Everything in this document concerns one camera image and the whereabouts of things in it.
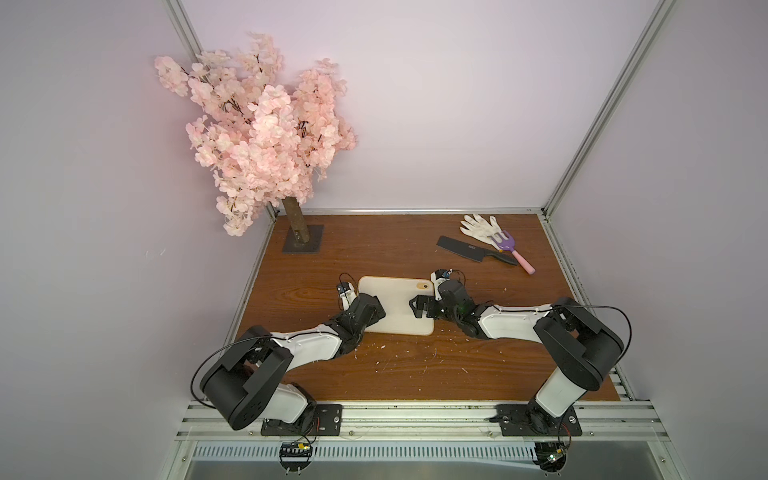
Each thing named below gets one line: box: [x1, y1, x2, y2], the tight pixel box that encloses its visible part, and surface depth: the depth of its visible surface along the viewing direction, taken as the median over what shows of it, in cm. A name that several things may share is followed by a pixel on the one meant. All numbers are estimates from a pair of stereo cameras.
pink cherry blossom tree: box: [154, 31, 357, 245], surface depth 76 cm
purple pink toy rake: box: [487, 230, 536, 275], surface depth 111 cm
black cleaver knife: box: [436, 235, 519, 266], surface depth 109 cm
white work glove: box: [459, 214, 504, 252], surface depth 116 cm
